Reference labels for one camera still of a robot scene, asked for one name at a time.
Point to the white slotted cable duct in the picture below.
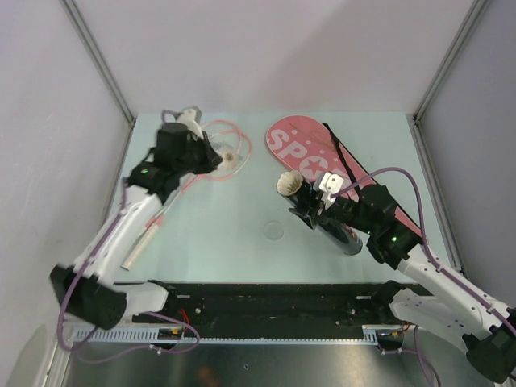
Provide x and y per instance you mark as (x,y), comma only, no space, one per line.
(163,335)

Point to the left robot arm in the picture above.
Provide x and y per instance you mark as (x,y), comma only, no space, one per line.
(86,289)

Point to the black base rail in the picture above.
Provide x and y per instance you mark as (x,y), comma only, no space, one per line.
(286,310)

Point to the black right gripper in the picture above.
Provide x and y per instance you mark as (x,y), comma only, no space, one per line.
(310,216)

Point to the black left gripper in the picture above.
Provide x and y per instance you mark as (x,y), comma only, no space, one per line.
(212,158)

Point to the black shuttlecock tube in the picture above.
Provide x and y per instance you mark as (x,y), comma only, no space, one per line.
(338,233)

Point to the aluminium frame post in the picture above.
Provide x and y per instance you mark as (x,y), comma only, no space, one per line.
(452,55)
(94,52)

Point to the pink racket bag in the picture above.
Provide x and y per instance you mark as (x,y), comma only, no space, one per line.
(364,147)

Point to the clear tube lid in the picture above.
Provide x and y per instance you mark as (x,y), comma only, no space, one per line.
(273,230)

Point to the right aluminium frame post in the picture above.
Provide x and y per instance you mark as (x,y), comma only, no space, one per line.
(452,55)

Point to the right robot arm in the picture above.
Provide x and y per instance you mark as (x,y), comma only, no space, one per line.
(479,325)

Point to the white feather shuttlecock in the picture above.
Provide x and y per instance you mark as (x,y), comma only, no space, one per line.
(289,183)
(230,159)

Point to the pink badminton racket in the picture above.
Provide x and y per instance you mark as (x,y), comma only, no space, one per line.
(244,150)

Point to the left aluminium frame post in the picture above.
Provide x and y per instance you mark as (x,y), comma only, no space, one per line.
(94,52)

